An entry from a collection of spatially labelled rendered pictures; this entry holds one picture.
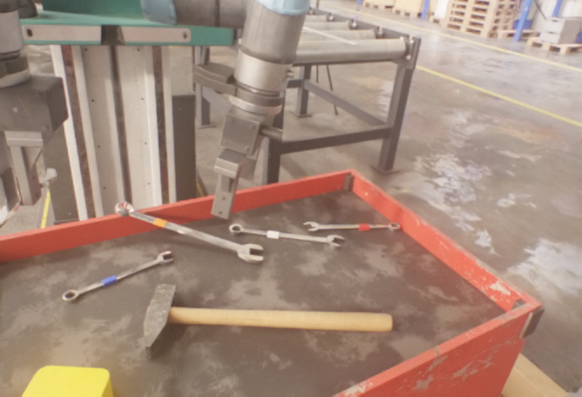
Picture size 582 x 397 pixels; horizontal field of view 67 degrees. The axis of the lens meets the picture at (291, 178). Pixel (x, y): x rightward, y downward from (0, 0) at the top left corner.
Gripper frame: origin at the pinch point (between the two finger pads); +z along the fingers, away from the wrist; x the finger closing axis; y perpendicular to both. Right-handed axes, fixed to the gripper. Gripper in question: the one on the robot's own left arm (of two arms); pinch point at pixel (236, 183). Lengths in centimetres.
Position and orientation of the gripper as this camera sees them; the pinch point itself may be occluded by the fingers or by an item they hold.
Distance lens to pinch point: 69.3
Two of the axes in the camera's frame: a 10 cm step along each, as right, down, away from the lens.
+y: 9.5, 3.0, -0.4
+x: 1.6, -4.1, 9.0
